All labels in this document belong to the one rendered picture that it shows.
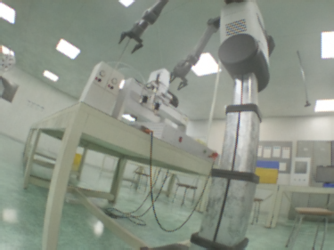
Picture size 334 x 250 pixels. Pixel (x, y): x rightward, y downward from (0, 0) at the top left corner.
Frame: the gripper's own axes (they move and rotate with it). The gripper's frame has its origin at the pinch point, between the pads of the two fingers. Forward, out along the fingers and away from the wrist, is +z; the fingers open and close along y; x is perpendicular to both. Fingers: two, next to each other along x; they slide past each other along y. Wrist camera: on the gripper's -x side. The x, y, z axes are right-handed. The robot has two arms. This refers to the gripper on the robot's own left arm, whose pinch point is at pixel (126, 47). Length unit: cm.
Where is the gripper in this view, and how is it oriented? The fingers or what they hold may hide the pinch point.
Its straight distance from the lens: 102.4
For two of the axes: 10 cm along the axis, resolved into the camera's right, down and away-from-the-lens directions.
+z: -5.7, 8.2, 1.0
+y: -6.4, -3.6, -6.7
